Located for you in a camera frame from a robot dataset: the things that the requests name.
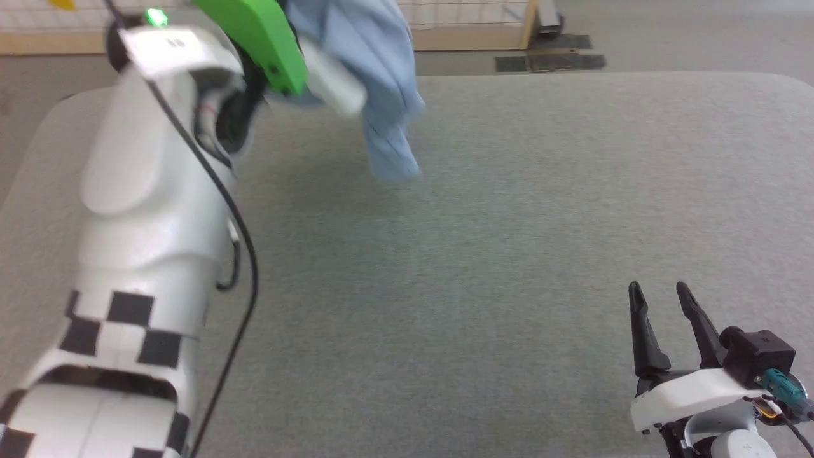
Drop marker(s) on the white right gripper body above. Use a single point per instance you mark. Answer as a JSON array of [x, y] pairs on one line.
[[687, 394]]

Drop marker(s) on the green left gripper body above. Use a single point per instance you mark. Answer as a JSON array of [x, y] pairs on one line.
[[261, 38]]

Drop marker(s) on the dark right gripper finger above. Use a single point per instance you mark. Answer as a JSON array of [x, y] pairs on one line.
[[703, 331], [645, 337]]

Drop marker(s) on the blue polo shirt white collar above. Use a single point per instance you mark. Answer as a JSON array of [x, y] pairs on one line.
[[375, 76]]

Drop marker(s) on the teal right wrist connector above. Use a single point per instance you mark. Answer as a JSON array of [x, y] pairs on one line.
[[782, 385]]

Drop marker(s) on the grey metal stand foot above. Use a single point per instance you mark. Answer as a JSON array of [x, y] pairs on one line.
[[549, 19]]

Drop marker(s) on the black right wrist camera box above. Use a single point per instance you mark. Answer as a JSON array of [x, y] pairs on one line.
[[760, 353]]

